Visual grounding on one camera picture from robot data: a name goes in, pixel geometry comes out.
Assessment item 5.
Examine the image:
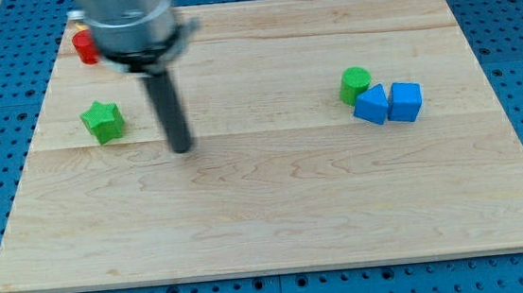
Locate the green star block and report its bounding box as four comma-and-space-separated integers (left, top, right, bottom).
79, 101, 125, 145

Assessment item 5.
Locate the red cylinder block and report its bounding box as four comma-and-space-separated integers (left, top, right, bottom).
71, 29, 98, 65

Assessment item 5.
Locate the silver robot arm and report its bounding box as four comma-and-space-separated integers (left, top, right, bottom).
75, 0, 200, 154

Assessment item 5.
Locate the green cylinder block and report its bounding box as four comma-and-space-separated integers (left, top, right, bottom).
340, 66, 372, 106

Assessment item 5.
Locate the blue cube block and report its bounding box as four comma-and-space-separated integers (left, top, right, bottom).
388, 82, 423, 122

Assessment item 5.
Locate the blue triangle block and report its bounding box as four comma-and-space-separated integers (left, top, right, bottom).
354, 84, 389, 125

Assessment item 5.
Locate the wooden board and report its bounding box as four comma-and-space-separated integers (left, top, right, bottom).
0, 0, 523, 293

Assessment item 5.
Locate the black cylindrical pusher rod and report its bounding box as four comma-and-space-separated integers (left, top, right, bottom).
143, 71, 194, 154

